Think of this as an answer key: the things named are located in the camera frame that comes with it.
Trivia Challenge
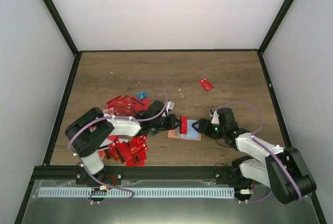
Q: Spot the black enclosure frame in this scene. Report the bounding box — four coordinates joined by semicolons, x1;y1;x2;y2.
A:
12;0;333;224

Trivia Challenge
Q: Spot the light blue slotted cable duct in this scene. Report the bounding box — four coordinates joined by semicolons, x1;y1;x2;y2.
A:
37;187;235;199

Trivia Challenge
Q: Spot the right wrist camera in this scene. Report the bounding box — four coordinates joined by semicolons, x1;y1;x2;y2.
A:
210;109;220;125

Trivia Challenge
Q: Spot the pile of red cards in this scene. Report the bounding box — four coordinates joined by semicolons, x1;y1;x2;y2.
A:
82;95;150;172

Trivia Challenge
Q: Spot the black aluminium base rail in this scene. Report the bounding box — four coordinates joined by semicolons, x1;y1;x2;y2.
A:
32;165;253;187

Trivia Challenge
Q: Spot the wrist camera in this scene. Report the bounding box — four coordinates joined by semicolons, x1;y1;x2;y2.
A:
210;109;220;125
166;101;174;111

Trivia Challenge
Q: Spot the blue card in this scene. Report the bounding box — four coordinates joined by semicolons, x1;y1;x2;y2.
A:
137;92;147;99

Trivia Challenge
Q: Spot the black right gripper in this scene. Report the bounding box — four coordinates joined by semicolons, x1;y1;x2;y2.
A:
192;118;226;140

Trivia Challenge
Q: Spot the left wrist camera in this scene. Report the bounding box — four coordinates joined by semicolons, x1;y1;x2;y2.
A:
166;101;174;111

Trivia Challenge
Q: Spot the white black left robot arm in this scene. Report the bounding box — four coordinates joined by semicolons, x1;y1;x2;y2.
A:
65;100;183;185

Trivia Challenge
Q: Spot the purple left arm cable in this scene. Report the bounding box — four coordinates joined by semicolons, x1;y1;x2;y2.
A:
68;88;170;205

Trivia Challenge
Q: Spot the lone red VIP card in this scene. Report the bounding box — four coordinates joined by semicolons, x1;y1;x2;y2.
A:
198;77;214;91

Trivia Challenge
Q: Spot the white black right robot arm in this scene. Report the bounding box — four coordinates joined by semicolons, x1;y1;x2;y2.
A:
192;108;317;204

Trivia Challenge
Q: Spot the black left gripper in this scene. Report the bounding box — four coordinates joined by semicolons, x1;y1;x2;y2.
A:
151;114;182;131

